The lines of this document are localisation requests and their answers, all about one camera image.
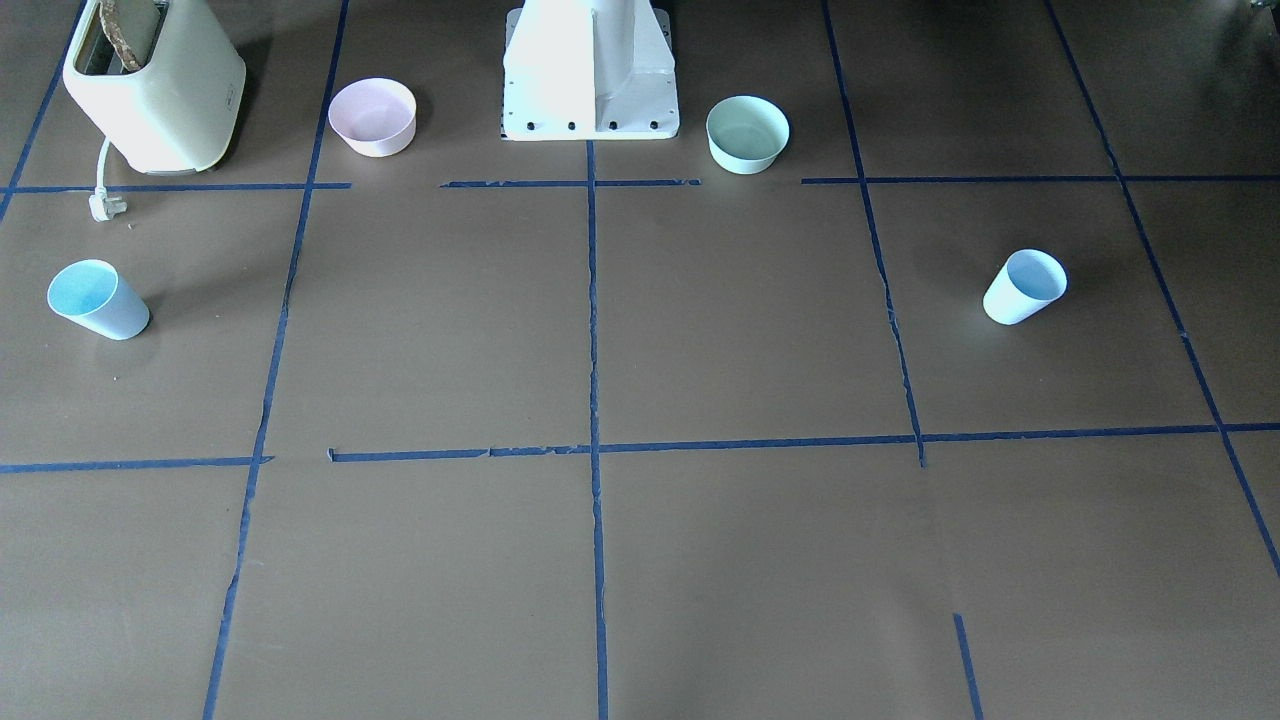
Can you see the blue cup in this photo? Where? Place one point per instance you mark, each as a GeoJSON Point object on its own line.
{"type": "Point", "coordinates": [93, 294]}
{"type": "Point", "coordinates": [1029, 280]}

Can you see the green bowl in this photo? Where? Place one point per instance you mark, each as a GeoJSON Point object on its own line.
{"type": "Point", "coordinates": [746, 133]}

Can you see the pink bowl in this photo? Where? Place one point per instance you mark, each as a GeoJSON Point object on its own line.
{"type": "Point", "coordinates": [377, 116]}

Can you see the cream white toaster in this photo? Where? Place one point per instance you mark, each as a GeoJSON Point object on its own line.
{"type": "Point", "coordinates": [176, 114]}

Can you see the toast slice in toaster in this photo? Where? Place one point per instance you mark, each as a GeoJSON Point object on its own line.
{"type": "Point", "coordinates": [132, 28]}

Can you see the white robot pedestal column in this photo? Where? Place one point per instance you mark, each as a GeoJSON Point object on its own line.
{"type": "Point", "coordinates": [589, 71]}

